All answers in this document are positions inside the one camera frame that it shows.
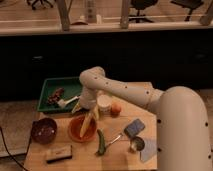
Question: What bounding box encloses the green plastic tray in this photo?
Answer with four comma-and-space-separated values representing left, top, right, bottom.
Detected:
37, 77, 82, 114

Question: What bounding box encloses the red bowl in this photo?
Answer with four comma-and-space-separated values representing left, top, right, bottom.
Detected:
68, 115, 97, 143

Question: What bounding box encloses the metal cup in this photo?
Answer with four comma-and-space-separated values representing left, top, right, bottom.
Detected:
130, 136, 145, 152

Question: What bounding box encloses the white round container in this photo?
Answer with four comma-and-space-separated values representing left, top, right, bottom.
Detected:
97, 95, 112, 112

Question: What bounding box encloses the black office chair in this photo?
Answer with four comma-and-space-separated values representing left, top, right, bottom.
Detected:
129, 0, 158, 23

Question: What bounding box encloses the white brush in tray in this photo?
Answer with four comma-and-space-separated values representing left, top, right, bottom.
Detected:
57, 96, 78, 108

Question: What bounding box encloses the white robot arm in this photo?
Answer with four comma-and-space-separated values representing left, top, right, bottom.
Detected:
79, 67, 213, 171

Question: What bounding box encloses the blue sponge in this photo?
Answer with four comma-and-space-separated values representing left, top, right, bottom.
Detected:
124, 119, 145, 138

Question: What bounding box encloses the green cucumber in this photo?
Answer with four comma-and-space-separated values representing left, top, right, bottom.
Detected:
97, 129, 106, 156

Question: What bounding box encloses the wooden block eraser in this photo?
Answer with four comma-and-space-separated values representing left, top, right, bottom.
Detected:
45, 145, 72, 164

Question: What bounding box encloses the orange fruit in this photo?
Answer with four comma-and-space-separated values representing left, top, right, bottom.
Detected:
111, 103, 121, 117

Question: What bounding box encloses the brown grapes bunch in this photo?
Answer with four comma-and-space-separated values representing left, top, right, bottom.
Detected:
47, 88, 64, 105

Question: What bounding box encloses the grey cloth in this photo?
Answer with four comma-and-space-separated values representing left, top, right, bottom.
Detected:
140, 138, 157, 163

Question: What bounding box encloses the black cable left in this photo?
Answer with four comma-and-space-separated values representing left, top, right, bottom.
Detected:
0, 125, 31, 171

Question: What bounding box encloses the dark purple bowl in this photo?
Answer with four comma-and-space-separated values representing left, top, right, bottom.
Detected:
31, 118, 57, 144

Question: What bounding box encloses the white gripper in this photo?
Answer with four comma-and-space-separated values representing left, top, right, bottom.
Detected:
79, 87, 97, 110

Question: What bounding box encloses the yellow banana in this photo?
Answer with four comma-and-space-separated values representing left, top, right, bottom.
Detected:
80, 108, 99, 137

